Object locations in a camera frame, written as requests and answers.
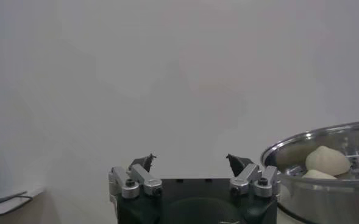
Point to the white steamed baozi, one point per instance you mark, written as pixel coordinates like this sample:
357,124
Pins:
317,175
327,161

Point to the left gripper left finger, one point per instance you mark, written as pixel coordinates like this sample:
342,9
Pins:
145,181

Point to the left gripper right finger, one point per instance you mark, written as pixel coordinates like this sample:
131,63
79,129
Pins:
246,179

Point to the stainless steel steamer basket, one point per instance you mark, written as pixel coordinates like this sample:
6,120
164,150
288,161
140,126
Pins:
334,201

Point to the white side table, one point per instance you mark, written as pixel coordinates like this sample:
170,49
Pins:
30,201

